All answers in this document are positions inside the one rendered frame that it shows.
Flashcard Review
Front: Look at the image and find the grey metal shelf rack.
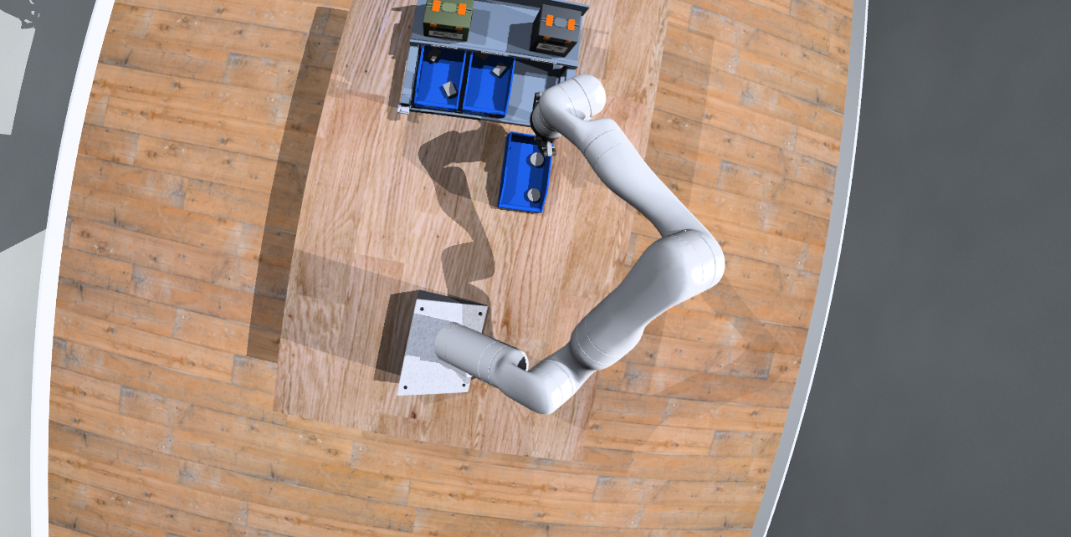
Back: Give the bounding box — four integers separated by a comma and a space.
397, 0, 590, 126

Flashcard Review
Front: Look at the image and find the olive green case with orange latches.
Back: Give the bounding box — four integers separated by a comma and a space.
423, 0, 474, 42

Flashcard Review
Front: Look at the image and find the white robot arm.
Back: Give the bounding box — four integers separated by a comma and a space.
434, 74, 725, 415

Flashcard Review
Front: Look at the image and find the black case with orange grip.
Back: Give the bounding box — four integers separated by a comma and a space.
530, 4, 582, 57

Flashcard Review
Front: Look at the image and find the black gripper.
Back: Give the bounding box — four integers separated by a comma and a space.
530, 92, 557, 156

